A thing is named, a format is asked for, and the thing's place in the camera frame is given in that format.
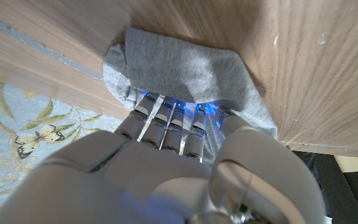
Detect grey shorts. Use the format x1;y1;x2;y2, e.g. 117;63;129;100
102;27;278;166

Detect floral print backdrop cloth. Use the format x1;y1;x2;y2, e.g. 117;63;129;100
0;77;127;224

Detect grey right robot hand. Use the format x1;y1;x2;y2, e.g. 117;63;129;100
0;92;328;224

